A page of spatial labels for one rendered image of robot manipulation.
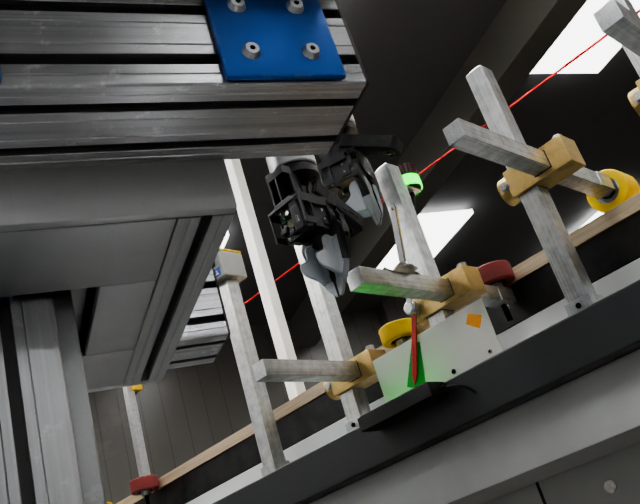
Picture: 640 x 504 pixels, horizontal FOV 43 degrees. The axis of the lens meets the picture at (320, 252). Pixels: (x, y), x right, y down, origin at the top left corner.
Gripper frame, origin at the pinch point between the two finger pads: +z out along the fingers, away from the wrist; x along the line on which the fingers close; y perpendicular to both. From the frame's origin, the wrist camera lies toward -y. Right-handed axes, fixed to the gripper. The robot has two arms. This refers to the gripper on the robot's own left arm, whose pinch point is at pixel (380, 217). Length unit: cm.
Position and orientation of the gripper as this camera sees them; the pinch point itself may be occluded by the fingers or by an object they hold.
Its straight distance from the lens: 145.4
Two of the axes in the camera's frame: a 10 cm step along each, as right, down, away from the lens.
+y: -8.6, 4.2, 3.0
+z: 2.8, 8.7, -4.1
